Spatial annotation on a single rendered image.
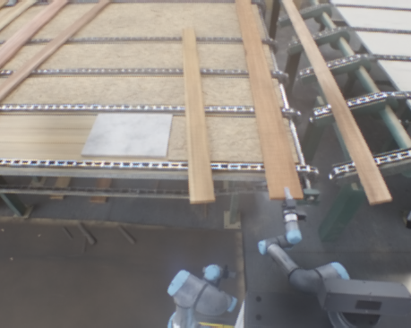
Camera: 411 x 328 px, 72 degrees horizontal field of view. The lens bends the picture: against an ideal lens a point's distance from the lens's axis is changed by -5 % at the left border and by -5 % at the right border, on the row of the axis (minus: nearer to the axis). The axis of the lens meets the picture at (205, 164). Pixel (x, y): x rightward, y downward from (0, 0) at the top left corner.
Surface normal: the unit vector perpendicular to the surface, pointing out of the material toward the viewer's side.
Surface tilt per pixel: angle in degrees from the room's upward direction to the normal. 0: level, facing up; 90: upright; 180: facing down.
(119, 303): 0
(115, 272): 0
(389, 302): 62
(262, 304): 0
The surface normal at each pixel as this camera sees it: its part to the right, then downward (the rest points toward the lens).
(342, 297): -0.10, 0.33
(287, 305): 0.00, -0.67
